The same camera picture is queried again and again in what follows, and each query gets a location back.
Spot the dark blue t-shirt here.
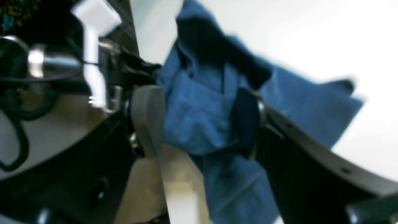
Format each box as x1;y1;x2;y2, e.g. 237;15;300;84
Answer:
156;0;363;224

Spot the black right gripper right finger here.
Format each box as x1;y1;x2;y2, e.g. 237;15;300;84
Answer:
233;88;398;224

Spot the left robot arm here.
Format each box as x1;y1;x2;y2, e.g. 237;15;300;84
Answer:
1;0;162;172

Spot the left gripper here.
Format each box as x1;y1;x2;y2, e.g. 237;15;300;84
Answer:
99;40;162;112

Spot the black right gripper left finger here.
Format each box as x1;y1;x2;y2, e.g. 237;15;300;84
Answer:
1;85;165;224

